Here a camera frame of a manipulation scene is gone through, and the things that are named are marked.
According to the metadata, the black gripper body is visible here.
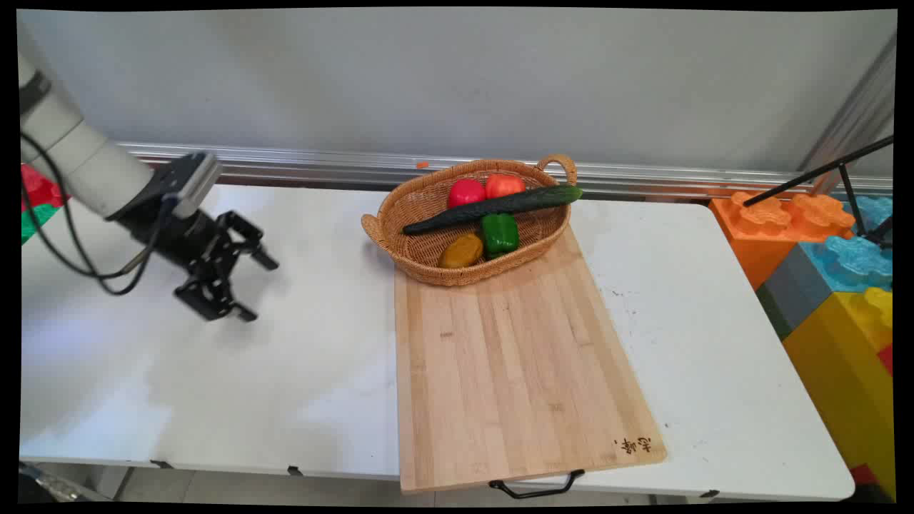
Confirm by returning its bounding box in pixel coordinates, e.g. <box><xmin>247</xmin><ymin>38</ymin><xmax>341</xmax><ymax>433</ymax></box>
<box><xmin>114</xmin><ymin>194</ymin><xmax>241</xmax><ymax>285</ymax></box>

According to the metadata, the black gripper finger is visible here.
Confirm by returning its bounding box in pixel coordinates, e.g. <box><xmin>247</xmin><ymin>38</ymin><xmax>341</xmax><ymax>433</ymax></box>
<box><xmin>217</xmin><ymin>210</ymin><xmax>280</xmax><ymax>271</ymax></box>
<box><xmin>174</xmin><ymin>274</ymin><xmax>258</xmax><ymax>323</ymax></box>

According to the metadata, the brown toy potato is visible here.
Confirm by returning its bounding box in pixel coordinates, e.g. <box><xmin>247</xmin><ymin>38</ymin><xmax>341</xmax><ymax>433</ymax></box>
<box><xmin>438</xmin><ymin>233</ymin><xmax>485</xmax><ymax>270</ymax></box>

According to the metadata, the large green building block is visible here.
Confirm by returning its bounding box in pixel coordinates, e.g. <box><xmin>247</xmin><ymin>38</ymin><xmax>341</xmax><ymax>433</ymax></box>
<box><xmin>20</xmin><ymin>203</ymin><xmax>59</xmax><ymax>245</ymax></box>

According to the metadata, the large red building block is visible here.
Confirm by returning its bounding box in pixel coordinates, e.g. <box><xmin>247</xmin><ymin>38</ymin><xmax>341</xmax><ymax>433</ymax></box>
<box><xmin>20</xmin><ymin>163</ymin><xmax>69</xmax><ymax>212</ymax></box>

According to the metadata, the woven wicker basket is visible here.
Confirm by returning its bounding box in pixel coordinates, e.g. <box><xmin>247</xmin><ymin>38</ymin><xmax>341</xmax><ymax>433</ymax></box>
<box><xmin>361</xmin><ymin>154</ymin><xmax>578</xmax><ymax>288</ymax></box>

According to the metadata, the red toy tomato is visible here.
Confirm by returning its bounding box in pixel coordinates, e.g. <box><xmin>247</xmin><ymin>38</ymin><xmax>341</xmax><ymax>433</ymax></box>
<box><xmin>448</xmin><ymin>178</ymin><xmax>487</xmax><ymax>209</ymax></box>

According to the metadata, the dark green toy cucumber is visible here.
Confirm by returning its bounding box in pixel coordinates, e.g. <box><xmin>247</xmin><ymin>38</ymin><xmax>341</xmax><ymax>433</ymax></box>
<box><xmin>402</xmin><ymin>185</ymin><xmax>583</xmax><ymax>236</ymax></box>

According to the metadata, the green toy bell pepper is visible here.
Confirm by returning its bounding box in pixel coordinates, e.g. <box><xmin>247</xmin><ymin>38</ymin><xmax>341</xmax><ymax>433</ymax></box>
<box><xmin>480</xmin><ymin>213</ymin><xmax>520</xmax><ymax>259</ymax></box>

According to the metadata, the orange-red toy tomato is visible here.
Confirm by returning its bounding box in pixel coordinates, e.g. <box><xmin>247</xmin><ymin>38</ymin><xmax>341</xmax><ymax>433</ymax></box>
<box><xmin>485</xmin><ymin>173</ymin><xmax>526</xmax><ymax>200</ymax></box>

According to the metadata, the bamboo cutting board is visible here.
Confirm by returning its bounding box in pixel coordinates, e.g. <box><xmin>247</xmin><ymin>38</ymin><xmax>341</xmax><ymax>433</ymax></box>
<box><xmin>393</xmin><ymin>225</ymin><xmax>668</xmax><ymax>495</ymax></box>

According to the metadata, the large orange building block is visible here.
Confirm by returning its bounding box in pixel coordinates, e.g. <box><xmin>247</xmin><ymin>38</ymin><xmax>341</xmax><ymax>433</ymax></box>
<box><xmin>708</xmin><ymin>191</ymin><xmax>856</xmax><ymax>290</ymax></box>

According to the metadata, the large grey building block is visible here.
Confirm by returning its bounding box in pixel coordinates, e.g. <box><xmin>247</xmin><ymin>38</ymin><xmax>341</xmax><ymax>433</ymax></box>
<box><xmin>755</xmin><ymin>243</ymin><xmax>835</xmax><ymax>342</ymax></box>

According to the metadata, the black tripod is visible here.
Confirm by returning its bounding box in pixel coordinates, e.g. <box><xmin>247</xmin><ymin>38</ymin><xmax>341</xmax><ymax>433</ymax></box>
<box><xmin>743</xmin><ymin>136</ymin><xmax>895</xmax><ymax>251</ymax></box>

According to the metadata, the large yellow building block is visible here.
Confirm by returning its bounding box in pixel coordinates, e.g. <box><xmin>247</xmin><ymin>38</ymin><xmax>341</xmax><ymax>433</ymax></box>
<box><xmin>782</xmin><ymin>287</ymin><xmax>897</xmax><ymax>500</ymax></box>

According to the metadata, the large blue building block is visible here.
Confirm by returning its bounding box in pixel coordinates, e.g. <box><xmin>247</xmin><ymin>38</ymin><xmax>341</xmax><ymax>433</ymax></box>
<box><xmin>798</xmin><ymin>194</ymin><xmax>895</xmax><ymax>301</ymax></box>

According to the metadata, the black cable with metal connector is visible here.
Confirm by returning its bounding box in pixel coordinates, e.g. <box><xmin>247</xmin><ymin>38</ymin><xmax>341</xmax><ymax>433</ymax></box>
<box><xmin>20</xmin><ymin>182</ymin><xmax>178</xmax><ymax>296</ymax></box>

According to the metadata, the black cable with black plug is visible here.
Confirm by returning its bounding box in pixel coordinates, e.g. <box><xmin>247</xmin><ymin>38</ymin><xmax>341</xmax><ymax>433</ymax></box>
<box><xmin>20</xmin><ymin>131</ymin><xmax>147</xmax><ymax>279</ymax></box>

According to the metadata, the black cutting board handle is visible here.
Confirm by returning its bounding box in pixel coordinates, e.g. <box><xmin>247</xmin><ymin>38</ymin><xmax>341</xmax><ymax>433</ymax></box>
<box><xmin>488</xmin><ymin>469</ymin><xmax>586</xmax><ymax>499</ymax></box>

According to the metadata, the aluminium rail along wall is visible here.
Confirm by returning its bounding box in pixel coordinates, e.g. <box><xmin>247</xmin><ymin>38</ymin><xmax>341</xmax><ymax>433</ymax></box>
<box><xmin>118</xmin><ymin>141</ymin><xmax>893</xmax><ymax>202</ymax></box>

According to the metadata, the aluminium frame post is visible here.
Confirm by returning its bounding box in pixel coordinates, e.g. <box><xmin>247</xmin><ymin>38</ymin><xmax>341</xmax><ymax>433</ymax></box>
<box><xmin>796</xmin><ymin>36</ymin><xmax>898</xmax><ymax>193</ymax></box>

